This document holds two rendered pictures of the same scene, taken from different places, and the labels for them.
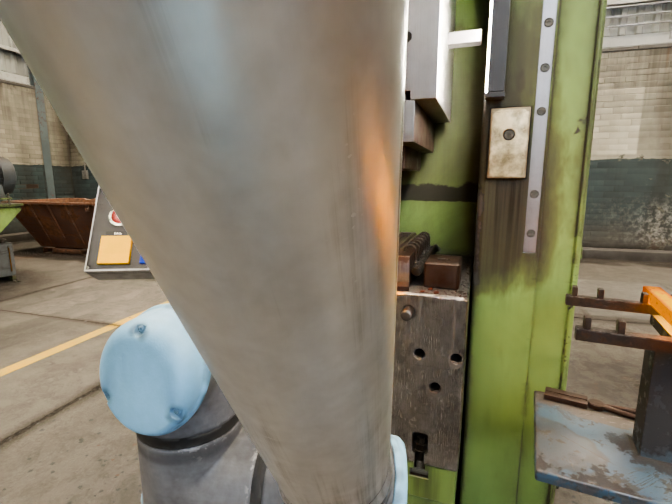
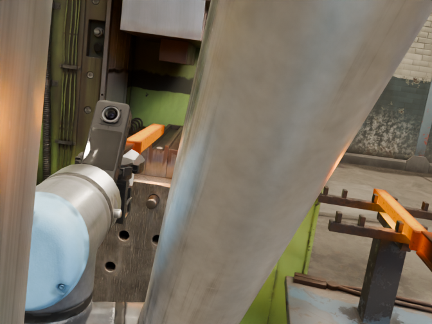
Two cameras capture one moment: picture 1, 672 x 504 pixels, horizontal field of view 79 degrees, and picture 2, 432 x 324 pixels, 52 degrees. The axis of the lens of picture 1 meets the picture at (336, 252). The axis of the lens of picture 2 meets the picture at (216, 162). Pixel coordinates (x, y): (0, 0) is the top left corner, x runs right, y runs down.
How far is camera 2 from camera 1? 0.15 m
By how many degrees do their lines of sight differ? 20
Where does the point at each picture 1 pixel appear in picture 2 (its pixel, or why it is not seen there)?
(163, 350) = (54, 233)
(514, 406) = (264, 291)
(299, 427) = (242, 278)
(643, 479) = not seen: outside the picture
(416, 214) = (184, 107)
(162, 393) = (49, 271)
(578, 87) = not seen: hidden behind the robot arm
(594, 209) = not seen: hidden behind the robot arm
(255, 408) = (222, 265)
